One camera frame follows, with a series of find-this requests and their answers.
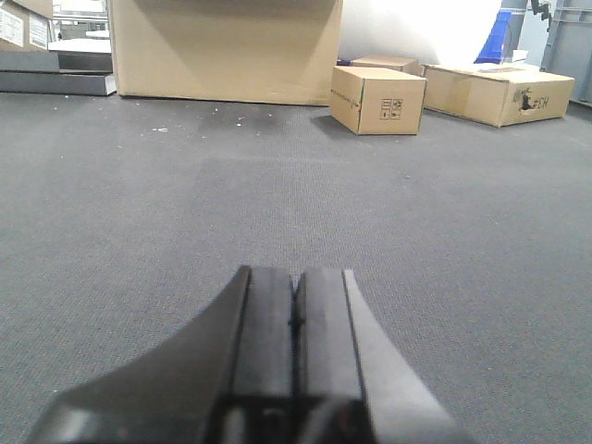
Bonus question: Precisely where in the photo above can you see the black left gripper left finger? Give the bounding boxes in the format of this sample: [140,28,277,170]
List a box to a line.
[29,266,294,443]

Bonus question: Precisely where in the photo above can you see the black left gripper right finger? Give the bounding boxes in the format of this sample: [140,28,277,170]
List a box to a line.
[295,268,470,443]

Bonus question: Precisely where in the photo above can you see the medium cardboard box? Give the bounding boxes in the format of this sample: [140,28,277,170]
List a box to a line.
[329,66,427,135]

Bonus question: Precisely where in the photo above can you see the flat torn cardboard box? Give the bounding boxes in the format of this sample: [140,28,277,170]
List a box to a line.
[424,64,575,128]

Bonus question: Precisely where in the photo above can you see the large cardboard box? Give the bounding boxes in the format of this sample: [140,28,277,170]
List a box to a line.
[108,1,343,105]

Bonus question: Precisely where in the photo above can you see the far small cardboard box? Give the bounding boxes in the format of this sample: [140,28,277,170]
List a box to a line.
[351,55,422,77]

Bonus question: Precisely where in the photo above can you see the grey metal platform slab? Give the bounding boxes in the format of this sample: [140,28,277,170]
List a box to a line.
[1,51,117,96]

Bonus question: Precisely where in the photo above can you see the blue plastic crate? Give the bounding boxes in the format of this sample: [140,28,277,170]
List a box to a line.
[475,8,524,64]

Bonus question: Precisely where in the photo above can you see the grey stacked plastic crates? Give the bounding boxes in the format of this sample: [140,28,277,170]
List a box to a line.
[541,0,591,107]

